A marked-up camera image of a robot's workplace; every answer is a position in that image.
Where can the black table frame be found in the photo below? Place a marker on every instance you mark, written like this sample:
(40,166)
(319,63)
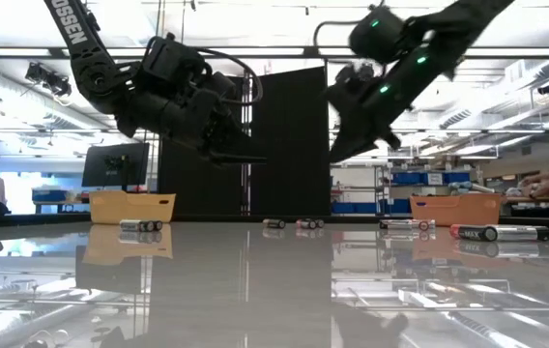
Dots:
(28,221)

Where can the black ceiling spotlight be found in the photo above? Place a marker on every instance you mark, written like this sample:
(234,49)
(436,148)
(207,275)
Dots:
(47,79)

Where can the right cardboard box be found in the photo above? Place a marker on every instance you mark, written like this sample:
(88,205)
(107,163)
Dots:
(453,210)

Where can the black folding screen panel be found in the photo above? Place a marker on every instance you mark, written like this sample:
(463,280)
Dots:
(192,188)
(290,121)

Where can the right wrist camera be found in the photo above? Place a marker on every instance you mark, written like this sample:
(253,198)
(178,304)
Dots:
(347,89)

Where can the grey rolled tube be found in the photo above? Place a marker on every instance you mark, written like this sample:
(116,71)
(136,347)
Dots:
(470,187)

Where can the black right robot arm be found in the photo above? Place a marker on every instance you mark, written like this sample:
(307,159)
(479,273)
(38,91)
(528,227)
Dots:
(448,24)

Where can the black computer monitor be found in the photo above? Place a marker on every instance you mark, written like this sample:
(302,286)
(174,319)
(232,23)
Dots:
(115,164)

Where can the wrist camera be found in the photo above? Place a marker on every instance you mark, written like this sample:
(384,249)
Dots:
(173,67)
(347,89)

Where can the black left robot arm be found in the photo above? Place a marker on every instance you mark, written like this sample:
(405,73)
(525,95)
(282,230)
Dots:
(81,53)

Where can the batteries pair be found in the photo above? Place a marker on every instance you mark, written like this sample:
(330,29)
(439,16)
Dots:
(310,223)

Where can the yellow plastic bin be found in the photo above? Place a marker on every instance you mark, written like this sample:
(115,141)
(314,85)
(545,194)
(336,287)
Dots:
(132,208)

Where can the blue storage bin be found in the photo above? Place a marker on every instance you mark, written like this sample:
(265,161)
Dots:
(457,177)
(407,178)
(49,195)
(397,207)
(352,208)

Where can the black overhead frame bar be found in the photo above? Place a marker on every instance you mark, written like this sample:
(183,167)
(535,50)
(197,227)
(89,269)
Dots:
(279,52)

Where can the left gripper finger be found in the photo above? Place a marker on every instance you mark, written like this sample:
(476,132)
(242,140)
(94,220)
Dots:
(240,147)

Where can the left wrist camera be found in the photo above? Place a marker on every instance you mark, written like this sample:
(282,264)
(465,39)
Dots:
(173,67)

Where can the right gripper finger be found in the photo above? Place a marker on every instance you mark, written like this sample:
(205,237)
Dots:
(356,137)

